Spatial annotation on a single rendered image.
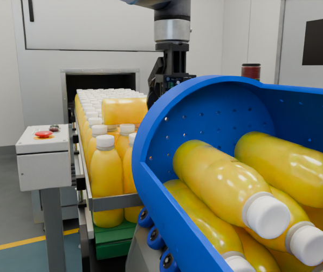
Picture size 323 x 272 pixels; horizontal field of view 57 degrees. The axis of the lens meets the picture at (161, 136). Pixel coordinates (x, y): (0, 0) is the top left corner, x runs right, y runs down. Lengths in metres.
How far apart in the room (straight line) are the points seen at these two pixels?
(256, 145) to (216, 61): 5.36
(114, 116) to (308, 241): 0.56
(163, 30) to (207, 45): 5.07
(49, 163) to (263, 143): 0.42
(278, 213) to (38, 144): 0.48
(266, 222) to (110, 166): 0.41
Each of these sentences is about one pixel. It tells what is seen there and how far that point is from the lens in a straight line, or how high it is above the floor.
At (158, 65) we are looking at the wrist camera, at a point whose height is 1.25.
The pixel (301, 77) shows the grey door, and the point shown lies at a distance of 4.49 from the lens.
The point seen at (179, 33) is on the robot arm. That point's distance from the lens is 0.62.
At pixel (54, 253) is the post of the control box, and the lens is 0.84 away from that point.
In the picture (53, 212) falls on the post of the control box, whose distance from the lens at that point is 0.78.
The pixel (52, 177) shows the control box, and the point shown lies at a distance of 0.66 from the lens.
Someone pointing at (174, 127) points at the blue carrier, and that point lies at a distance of 0.50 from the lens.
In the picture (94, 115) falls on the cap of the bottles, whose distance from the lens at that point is 1.01.
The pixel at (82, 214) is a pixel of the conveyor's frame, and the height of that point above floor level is 0.90.
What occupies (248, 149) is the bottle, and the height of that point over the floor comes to 1.12.
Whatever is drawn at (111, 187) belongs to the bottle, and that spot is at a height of 1.00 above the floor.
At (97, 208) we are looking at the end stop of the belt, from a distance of 0.66.
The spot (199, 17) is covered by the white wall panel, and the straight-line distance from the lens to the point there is 5.64.
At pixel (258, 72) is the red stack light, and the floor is 1.23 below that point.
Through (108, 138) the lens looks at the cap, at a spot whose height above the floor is 1.10.
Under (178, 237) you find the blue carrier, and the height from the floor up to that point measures 1.09.
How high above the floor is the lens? 1.25
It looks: 13 degrees down
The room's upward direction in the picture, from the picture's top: straight up
